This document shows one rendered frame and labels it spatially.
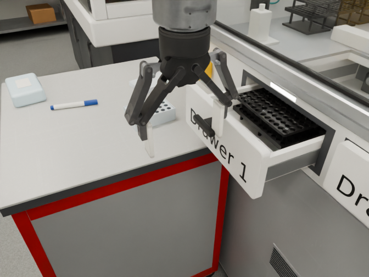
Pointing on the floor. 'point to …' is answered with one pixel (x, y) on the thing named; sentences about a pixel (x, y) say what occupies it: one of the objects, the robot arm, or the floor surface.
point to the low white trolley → (109, 182)
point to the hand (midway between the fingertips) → (184, 138)
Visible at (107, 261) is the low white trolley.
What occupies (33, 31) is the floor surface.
